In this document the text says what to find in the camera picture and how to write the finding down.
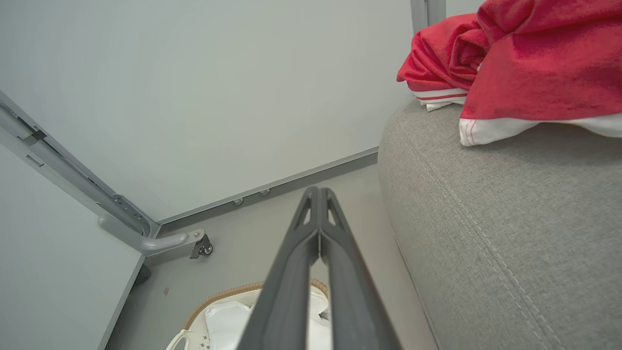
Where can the red garment with white trim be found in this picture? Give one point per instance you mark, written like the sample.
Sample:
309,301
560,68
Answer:
534,58

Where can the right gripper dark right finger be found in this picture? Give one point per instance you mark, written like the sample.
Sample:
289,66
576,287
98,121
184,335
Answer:
352,291

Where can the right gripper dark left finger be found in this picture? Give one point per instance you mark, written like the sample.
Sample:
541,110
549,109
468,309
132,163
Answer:
286,282

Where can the black caster wheel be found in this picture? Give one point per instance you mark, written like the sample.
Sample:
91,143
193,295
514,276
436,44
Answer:
204,249

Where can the grey metal floor rail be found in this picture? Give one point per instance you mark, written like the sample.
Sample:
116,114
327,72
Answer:
291,182

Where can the grey aluminium frame post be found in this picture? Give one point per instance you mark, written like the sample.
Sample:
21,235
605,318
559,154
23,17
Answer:
427,12
73,177

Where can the grey fabric sofa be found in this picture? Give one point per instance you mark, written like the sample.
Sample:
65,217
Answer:
510,233

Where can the wicker rimmed white laundry basket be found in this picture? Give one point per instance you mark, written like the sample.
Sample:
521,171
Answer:
218,295

